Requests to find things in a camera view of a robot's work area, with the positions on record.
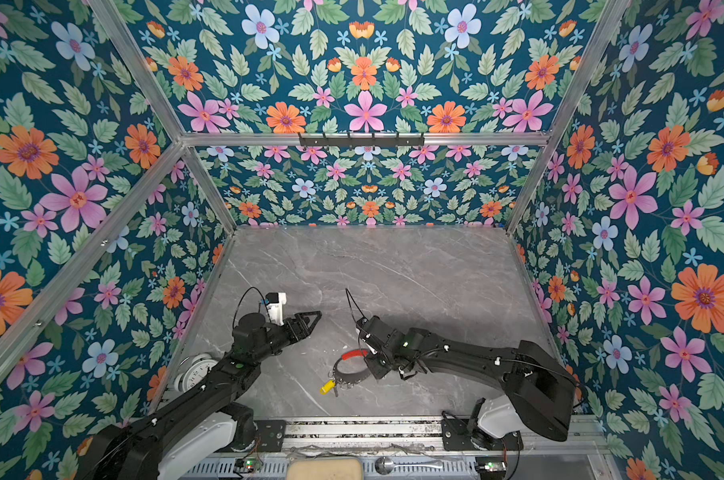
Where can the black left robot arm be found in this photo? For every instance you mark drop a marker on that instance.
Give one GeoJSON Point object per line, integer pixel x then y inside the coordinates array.
{"type": "Point", "coordinates": [203, 419]}

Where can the bunch of keys yellow tag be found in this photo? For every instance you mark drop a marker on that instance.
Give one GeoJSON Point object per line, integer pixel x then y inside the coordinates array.
{"type": "Point", "coordinates": [331, 387]}

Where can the aluminium frame bar left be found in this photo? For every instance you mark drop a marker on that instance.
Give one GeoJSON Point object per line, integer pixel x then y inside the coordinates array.
{"type": "Point", "coordinates": [21, 336]}

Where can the beige pad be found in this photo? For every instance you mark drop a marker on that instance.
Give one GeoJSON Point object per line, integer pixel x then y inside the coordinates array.
{"type": "Point", "coordinates": [326, 469]}

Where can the aluminium frame corner post left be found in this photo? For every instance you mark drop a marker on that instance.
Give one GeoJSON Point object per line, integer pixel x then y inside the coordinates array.
{"type": "Point", "coordinates": [117, 30]}

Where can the aluminium frame horizontal bar back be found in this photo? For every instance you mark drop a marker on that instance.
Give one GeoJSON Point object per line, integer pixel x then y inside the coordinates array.
{"type": "Point", "coordinates": [268, 140]}

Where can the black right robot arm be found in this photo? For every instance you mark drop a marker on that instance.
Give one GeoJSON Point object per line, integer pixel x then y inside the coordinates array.
{"type": "Point", "coordinates": [540, 390]}

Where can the aluminium frame corner post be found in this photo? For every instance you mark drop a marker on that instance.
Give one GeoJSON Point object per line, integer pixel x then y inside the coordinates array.
{"type": "Point", "coordinates": [117, 30]}
{"type": "Point", "coordinates": [606, 26]}

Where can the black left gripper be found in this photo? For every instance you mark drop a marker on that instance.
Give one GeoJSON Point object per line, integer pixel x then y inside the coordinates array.
{"type": "Point", "coordinates": [302, 330]}

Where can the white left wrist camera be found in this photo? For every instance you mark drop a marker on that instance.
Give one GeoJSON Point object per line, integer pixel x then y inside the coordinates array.
{"type": "Point", "coordinates": [275, 303]}

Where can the aluminium frame corner post right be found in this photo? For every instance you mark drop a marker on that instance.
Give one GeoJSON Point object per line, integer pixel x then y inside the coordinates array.
{"type": "Point", "coordinates": [606, 26]}

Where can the black hook rack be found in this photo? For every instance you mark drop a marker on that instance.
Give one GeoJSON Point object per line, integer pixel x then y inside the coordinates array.
{"type": "Point", "coordinates": [349, 140]}

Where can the metal spoon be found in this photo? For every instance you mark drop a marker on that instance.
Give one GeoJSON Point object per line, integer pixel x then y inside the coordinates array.
{"type": "Point", "coordinates": [388, 465]}

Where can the white analog clock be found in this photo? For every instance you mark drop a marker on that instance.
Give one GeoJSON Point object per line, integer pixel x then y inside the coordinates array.
{"type": "Point", "coordinates": [193, 370]}

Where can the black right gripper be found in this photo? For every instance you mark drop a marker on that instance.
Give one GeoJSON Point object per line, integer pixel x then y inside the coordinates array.
{"type": "Point", "coordinates": [376, 370]}

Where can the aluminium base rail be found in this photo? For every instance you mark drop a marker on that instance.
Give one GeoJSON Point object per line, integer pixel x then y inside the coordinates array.
{"type": "Point", "coordinates": [407, 435]}

